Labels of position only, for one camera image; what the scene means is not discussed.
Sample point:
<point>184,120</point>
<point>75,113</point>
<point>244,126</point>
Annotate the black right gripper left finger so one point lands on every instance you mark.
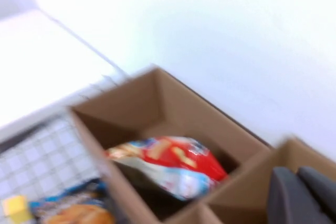
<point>288,200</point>

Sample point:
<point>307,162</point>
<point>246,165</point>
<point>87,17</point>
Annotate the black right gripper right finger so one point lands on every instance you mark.
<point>323,190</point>

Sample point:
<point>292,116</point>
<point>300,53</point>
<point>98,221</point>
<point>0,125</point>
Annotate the red prawn cracker snack bag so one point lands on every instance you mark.
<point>178,161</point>

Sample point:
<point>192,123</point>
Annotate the wide low brown cardboard box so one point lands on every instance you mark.
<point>131,103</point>

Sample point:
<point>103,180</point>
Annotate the blue shrimp chips bag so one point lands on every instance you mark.
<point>73,208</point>

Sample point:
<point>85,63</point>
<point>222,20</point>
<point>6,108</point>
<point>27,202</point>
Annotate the white black-grid tablecloth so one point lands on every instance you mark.
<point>39,161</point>

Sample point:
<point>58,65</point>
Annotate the small yellow block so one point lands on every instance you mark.
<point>15,207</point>

